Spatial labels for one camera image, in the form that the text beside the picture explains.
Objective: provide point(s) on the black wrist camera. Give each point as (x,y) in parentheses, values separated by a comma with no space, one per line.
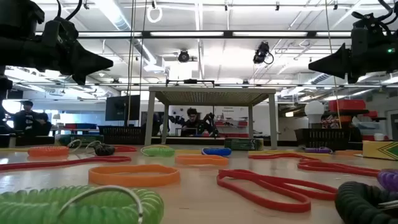
(359,40)
(53,31)

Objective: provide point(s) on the red rubber band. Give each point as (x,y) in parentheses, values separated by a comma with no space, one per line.
(126,148)
(335,168)
(46,164)
(280,155)
(280,204)

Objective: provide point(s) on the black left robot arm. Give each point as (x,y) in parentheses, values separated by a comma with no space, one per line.
(18,15)

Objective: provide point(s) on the red storage bin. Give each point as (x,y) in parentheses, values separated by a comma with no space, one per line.
(346,105)

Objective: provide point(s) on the orange rubber band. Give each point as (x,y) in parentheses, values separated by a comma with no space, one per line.
(133,181)
(348,152)
(199,161)

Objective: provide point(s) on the black overhead light bar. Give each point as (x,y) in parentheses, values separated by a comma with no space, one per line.
(228,34)

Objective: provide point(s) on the yellow blue green Crayola box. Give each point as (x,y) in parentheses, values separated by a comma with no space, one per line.
(381,151)

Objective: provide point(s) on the white bulb lamp metal base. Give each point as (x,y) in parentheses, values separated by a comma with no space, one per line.
(314,112)

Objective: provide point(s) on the person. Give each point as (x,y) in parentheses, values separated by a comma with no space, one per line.
(192,123)
(28,119)

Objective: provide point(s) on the white cup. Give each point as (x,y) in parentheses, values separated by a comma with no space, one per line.
(379,137)

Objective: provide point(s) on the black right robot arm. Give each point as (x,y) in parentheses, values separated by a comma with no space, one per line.
(373,21)

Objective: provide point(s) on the black ceiling camera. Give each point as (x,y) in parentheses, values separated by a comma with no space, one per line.
(261,53)
(183,56)

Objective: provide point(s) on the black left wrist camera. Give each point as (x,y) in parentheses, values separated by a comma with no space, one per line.
(53,31)

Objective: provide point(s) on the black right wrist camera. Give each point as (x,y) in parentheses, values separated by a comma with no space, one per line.
(359,40)

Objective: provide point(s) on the black plastic mesh basket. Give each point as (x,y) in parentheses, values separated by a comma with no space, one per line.
(323,138)
(121,135)

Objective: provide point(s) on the black monitor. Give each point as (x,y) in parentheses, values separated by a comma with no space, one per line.
(122,107)

